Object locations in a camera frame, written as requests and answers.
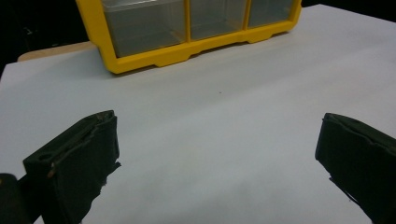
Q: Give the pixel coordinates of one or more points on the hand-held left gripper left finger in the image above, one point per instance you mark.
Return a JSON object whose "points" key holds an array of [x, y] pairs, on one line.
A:
{"points": [[82, 161]]}

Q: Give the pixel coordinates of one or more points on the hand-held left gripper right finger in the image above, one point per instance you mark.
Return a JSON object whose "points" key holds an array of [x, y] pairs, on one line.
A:
{"points": [[361, 161]]}

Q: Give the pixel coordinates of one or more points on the yellow drawer organizer cabinet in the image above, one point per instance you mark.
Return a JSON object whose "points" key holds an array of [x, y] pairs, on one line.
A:
{"points": [[102, 49]]}

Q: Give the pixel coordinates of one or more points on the white paper sheet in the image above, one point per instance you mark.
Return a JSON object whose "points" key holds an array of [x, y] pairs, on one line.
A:
{"points": [[218, 140]]}

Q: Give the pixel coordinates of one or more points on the clear plastic drawer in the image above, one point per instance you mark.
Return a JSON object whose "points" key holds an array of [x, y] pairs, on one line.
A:
{"points": [[271, 11], [218, 17], [146, 29]]}

